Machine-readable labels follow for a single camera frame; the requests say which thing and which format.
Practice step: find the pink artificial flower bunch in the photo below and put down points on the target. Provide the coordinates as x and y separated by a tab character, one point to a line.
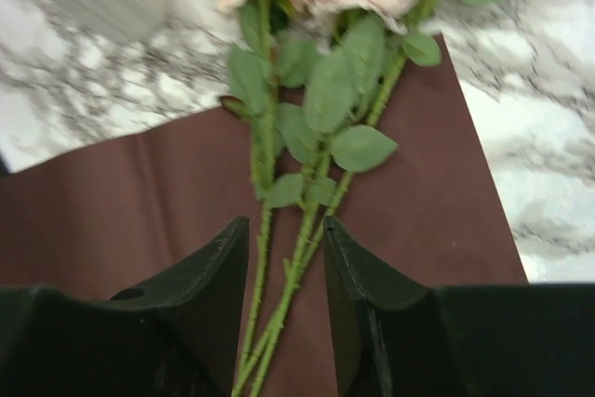
311	80

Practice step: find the red wrapping paper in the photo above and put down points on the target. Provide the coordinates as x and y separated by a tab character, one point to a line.
98	220

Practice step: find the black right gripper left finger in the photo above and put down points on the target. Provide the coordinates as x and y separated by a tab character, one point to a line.
174	334

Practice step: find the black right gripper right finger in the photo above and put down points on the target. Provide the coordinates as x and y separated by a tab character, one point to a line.
393	336

